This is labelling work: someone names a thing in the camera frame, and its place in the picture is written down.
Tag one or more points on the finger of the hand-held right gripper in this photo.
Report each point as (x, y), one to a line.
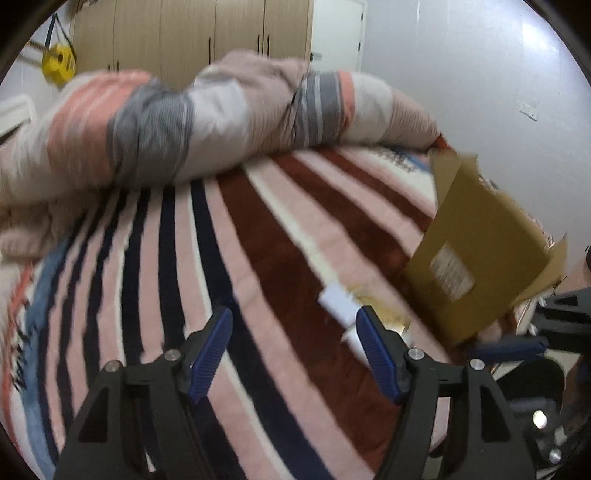
(508, 349)

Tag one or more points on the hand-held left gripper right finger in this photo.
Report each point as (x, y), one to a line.
(376, 357)

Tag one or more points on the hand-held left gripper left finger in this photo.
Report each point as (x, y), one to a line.
(208, 357)

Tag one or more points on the brown cardboard box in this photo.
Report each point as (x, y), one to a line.
(480, 256)

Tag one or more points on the gold foil packet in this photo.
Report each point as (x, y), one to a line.
(390, 318)

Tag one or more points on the small white paper box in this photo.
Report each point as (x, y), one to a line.
(339, 302)

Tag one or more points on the striped fleece blanket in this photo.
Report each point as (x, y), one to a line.
(277, 258)

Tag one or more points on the rolled striped duvet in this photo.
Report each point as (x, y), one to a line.
(175, 122)

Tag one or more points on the wooden wardrobe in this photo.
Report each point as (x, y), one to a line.
(194, 39)

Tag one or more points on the white door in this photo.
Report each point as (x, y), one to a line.
(338, 34)

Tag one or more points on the yellow ukulele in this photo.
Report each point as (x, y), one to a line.
(57, 60)

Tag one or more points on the white wall socket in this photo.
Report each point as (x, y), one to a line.
(528, 110)

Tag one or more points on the white wall unit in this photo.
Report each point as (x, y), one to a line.
(14, 115)

